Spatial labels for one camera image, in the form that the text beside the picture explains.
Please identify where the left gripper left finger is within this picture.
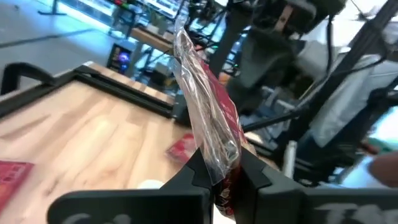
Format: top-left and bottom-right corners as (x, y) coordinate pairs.
(46, 148), (215, 224)

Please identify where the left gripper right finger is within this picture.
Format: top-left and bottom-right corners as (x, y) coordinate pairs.
(234, 148), (398, 224)

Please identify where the white plastic basket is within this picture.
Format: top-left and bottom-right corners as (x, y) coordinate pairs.
(136, 179), (170, 190)

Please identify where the red popcorn bag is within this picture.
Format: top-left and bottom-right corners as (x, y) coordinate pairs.
(165, 133), (200, 165)
(0, 161), (34, 214)
(172, 18), (251, 220)

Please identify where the person's hand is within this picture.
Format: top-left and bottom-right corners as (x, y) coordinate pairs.
(368, 152), (398, 189)

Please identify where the computer tower with lights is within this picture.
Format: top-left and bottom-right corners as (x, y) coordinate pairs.
(106, 42), (134, 75)

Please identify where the wooden desk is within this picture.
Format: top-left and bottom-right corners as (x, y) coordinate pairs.
(129, 26), (175, 55)

